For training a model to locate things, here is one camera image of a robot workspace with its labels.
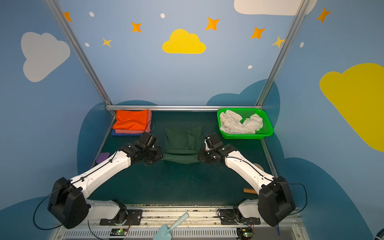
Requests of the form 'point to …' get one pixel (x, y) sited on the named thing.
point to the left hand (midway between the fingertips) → (165, 155)
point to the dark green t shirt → (181, 147)
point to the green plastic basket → (266, 129)
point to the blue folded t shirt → (113, 133)
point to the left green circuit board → (118, 232)
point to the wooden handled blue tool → (250, 191)
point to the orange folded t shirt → (136, 119)
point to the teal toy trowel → (164, 232)
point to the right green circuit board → (244, 233)
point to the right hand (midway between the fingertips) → (200, 155)
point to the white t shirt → (230, 122)
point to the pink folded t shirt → (147, 128)
